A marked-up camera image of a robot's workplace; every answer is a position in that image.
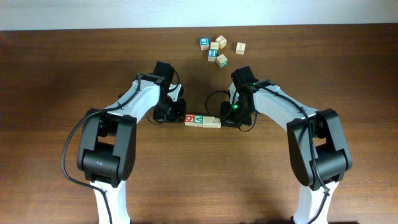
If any wooden block blue 2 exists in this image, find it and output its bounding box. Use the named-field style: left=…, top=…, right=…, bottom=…
left=208, top=49, right=218, bottom=62

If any wooden block yellow side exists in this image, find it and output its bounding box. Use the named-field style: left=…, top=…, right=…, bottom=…
left=215, top=35, right=228, bottom=49

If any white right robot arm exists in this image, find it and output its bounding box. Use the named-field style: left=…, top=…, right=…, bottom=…
left=220, top=67, right=353, bottom=223

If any wooden block blue top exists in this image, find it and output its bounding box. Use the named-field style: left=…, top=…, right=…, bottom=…
left=200, top=38, right=210, bottom=50

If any plain wooden block far right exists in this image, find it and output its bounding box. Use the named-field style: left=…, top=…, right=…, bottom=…
left=235, top=42, right=246, bottom=55

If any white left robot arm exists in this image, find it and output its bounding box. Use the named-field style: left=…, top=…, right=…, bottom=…
left=76, top=62, right=186, bottom=223

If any wooden block green V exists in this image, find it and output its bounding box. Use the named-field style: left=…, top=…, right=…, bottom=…
left=194, top=114, right=203, bottom=127

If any wooden block dark green side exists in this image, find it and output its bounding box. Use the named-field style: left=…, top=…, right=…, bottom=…
left=210, top=42, right=220, bottom=50

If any wooden block number 8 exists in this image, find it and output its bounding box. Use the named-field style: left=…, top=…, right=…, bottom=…
left=202, top=116, right=214, bottom=128

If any wooden block with animal drawing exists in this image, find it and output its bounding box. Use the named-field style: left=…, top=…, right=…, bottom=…
left=211, top=118, right=221, bottom=128

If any wooden block J green N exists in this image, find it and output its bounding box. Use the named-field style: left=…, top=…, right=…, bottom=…
left=216, top=54, right=228, bottom=68

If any wooden block red Q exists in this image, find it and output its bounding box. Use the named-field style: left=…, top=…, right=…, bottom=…
left=184, top=114, right=195, bottom=126

